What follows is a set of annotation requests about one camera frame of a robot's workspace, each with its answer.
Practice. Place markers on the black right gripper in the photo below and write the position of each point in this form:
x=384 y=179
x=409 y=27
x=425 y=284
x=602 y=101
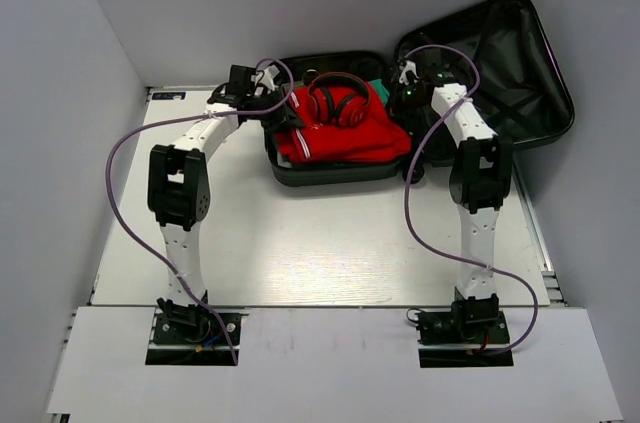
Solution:
x=395 y=87

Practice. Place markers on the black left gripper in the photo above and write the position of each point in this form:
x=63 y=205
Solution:
x=285 y=119

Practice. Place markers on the green shirt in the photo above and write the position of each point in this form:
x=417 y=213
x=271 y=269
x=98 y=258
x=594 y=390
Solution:
x=381 y=90

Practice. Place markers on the red polo shirt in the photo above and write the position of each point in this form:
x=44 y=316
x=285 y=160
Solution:
x=375 y=140

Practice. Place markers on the red black headphones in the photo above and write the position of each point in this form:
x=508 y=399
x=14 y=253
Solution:
x=339 y=99

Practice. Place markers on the gold lid cream jar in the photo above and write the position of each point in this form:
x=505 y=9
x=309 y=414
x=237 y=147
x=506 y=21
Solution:
x=309 y=76

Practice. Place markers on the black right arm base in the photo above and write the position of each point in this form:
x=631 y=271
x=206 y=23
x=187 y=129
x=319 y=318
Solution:
x=472 y=333

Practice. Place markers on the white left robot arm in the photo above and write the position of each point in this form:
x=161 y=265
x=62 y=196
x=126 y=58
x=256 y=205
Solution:
x=179 y=193

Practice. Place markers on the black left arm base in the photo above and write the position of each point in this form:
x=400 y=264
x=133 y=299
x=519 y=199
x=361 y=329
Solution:
x=191 y=336

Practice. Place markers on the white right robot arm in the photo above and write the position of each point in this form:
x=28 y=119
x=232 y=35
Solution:
x=479 y=181

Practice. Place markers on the black suitcase wheel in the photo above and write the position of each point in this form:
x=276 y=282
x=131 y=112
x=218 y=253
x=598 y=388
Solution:
x=415 y=175

